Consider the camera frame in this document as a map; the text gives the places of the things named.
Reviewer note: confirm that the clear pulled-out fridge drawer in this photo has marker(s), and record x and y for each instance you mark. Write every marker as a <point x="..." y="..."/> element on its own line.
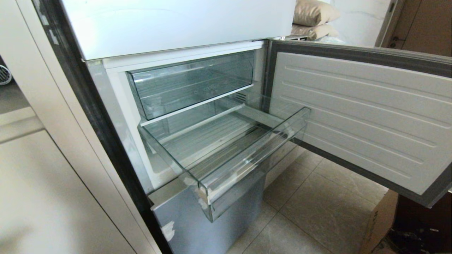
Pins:
<point x="226" y="151"/>

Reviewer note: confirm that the clear closed fridge drawer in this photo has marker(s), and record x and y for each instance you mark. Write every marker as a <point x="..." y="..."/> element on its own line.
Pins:
<point x="190" y="83"/>

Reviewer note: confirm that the white upper fridge door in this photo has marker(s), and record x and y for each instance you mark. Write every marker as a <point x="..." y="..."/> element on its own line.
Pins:
<point x="176" y="24"/>

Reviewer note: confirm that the white fridge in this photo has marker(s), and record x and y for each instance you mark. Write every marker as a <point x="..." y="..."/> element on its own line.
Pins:
<point x="116" y="88"/>

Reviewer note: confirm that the open grey fridge door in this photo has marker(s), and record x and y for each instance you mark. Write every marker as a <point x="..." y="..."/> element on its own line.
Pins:
<point x="360" y="116"/>

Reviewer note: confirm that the beige pillow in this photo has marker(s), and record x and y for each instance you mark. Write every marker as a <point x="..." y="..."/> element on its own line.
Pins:
<point x="312" y="31"/>
<point x="312" y="12"/>

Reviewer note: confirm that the brown cardboard box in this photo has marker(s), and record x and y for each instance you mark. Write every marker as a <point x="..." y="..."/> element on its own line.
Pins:
<point x="379" y="225"/>

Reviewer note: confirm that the beige cabinet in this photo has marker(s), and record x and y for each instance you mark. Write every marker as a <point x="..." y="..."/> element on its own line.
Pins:
<point x="46" y="183"/>

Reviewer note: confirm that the brown wooden door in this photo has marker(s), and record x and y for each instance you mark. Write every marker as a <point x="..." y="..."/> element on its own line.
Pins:
<point x="423" y="24"/>

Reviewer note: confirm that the white round fan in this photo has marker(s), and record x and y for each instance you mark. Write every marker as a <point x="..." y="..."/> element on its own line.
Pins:
<point x="4" y="74"/>

